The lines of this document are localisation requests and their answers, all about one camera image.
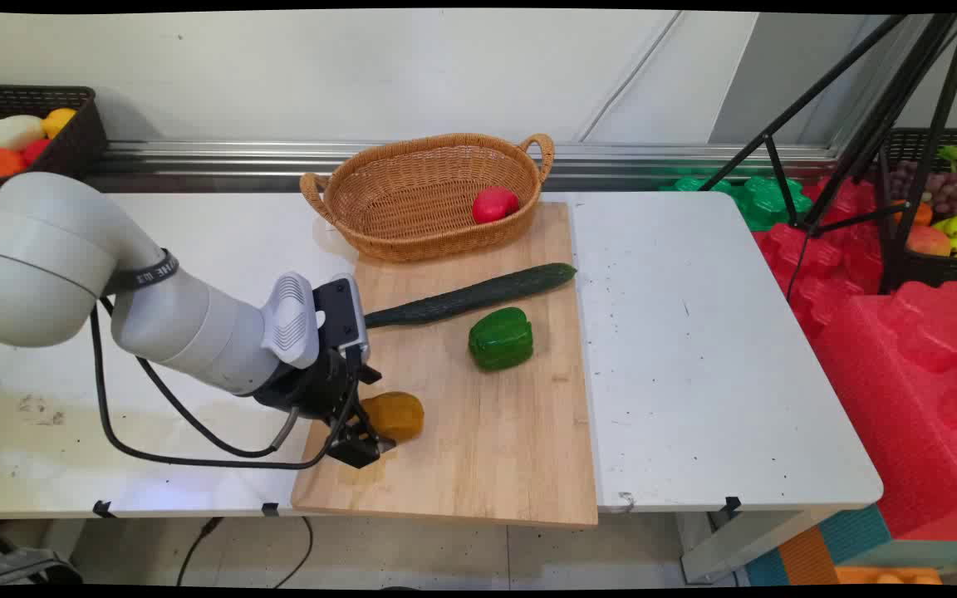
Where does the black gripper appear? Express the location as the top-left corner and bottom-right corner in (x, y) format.
(254, 345), (397, 470)

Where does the long dark green cucumber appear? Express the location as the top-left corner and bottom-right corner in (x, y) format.
(364, 262), (577, 330)

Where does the brown potato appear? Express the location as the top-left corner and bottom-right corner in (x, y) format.
(361, 391), (425, 443)

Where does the wooden cutting board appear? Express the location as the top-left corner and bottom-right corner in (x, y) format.
(291, 202), (599, 528)

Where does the green bell pepper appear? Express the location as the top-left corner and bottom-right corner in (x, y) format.
(468, 306), (535, 372)

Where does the red apple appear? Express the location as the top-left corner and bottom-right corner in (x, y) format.
(472, 186), (520, 225)

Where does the black stand base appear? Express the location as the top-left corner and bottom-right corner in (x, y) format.
(0, 508), (85, 586)

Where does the white table leg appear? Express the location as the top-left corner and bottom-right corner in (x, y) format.
(678, 507), (837, 584)

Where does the black woven basket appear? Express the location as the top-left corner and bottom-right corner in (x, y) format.
(0, 86), (108, 208)

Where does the yellow lemon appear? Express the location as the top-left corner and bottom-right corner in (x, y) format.
(41, 108), (78, 140)

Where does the green foam mat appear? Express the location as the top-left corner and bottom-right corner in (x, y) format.
(660, 173), (813, 232)

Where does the cream white melon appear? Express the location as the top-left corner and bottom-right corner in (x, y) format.
(0, 115), (47, 152)

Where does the teal orange foam mat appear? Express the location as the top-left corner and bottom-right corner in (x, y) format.
(744, 502), (957, 586)

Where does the red foam mat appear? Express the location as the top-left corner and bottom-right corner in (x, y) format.
(811, 281), (957, 542)
(753, 176), (886, 337)

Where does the orange pink peach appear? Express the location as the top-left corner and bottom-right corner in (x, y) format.
(906, 224), (953, 257)

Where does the black tripod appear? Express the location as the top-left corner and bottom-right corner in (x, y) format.
(699, 12), (957, 296)

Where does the purple grapes bunch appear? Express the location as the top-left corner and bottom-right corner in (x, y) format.
(890, 162), (957, 217)

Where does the thin black floor cable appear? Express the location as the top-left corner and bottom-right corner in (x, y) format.
(273, 517), (315, 589)

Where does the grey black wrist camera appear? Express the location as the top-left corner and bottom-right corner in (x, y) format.
(312, 277), (371, 354)

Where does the black floor cable with plug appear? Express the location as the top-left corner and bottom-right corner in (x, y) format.
(175, 517), (224, 587)

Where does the wicker basket with handles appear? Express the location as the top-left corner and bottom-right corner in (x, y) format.
(300, 133), (556, 263)

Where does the metal window rail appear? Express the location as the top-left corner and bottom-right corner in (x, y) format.
(84, 140), (841, 194)

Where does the black wire fruit basket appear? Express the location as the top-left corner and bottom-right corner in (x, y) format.
(877, 127), (957, 292)

